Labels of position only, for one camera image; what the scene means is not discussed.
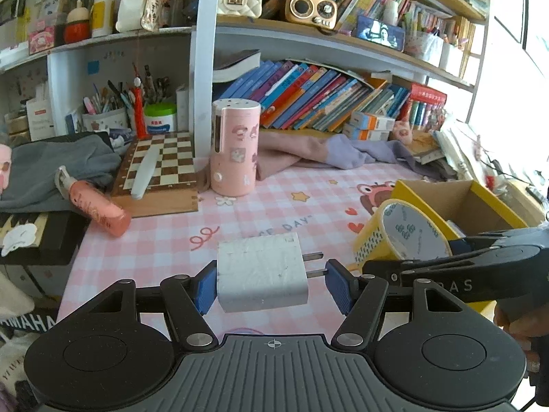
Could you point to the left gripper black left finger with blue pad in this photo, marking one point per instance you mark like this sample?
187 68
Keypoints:
124 344

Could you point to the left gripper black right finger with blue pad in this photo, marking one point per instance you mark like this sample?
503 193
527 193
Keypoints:
339 285

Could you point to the yellow tape roll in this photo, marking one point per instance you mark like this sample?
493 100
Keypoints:
398 231

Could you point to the white power adapter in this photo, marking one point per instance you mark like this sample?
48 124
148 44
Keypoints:
261 273

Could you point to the person's right hand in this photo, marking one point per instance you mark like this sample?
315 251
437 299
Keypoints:
533 359

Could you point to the yellow cardboard box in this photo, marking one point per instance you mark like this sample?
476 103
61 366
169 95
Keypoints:
458 208

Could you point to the stack of papers and books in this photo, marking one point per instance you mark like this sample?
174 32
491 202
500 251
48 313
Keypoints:
465 153

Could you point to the pink spray bottle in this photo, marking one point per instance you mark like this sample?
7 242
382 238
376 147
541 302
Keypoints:
93 203

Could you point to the wooden chessboard box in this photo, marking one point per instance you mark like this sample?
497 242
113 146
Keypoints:
173 187

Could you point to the white plastic knife case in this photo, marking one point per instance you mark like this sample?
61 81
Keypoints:
145 172

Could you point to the pink pig toy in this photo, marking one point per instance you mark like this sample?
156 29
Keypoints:
402 131

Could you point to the grey cloth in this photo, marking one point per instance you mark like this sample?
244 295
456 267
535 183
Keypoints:
34 166

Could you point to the orange white boxes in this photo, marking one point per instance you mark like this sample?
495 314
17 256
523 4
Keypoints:
368 127

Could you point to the red tassel pendant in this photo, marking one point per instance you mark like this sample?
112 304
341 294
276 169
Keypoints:
137 91

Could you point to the white pen holder cup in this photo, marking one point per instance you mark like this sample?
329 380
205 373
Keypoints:
112 119

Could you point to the white green jar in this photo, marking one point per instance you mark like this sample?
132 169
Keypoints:
160 118

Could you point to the pink purple cloth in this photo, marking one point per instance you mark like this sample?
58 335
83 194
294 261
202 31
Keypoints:
279 151

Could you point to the pink cylindrical container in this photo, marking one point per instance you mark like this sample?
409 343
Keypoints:
234 157

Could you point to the phone on shelf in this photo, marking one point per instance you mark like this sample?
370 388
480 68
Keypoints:
380 33

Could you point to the row of leaning books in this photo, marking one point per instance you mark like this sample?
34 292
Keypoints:
295 96

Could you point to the white shelf unit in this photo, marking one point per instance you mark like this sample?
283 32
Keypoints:
186 55

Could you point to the red white doll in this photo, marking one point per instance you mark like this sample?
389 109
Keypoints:
77 27

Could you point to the gold retro radio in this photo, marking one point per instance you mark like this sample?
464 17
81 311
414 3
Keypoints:
321 14

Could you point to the white yellow bottle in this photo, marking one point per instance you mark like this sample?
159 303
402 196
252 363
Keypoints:
102 17

